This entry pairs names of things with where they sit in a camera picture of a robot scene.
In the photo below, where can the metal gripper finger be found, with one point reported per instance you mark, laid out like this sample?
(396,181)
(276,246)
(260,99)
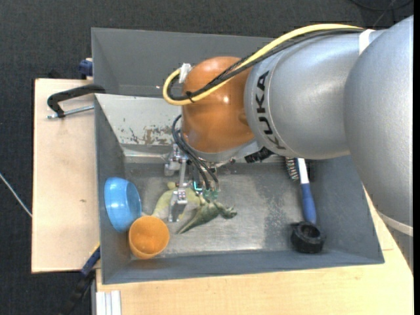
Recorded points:
(178,198)
(174,162)

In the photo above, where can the pale yellow-green toy animal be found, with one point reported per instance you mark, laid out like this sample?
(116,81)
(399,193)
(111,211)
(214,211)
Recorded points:
(162,202)

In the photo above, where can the green toy dinosaur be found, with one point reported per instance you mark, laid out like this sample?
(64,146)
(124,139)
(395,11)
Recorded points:
(206,213)

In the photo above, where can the orange plastic cup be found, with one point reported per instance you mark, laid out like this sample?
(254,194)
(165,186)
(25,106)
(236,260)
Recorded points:
(147,238)

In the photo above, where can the blue plastic bowl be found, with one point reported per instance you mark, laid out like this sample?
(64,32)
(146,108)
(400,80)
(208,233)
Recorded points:
(121,205)

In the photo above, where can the grey metal bin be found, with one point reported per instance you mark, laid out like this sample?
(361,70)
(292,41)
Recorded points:
(249,235)

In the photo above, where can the pale wood board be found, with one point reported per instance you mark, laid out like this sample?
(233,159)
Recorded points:
(62,182)

